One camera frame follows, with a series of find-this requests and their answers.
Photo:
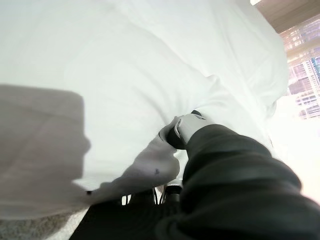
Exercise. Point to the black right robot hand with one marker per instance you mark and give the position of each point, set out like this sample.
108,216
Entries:
237,195

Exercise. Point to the white duvet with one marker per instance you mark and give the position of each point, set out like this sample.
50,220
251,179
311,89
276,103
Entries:
137,62

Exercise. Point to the beige bed blanket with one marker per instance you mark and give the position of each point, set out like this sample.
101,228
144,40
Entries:
37,137

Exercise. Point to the large bright window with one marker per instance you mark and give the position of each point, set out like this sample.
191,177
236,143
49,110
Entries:
305,75

